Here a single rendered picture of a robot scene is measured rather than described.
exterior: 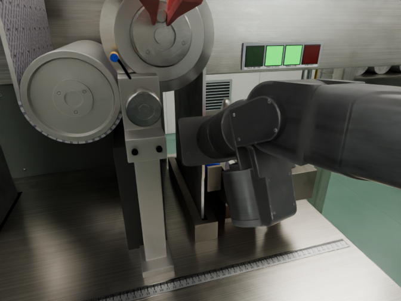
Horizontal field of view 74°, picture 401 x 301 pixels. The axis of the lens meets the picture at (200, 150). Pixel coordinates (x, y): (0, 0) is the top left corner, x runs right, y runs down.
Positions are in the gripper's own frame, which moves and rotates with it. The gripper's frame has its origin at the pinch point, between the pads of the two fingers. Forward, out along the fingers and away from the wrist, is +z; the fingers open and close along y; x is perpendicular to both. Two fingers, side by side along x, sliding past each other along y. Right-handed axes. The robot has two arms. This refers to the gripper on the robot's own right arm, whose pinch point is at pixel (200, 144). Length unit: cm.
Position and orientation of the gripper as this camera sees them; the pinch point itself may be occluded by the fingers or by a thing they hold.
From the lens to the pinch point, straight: 45.5
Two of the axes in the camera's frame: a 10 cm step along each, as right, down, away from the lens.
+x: -1.3, -9.9, 0.4
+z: -2.5, 0.7, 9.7
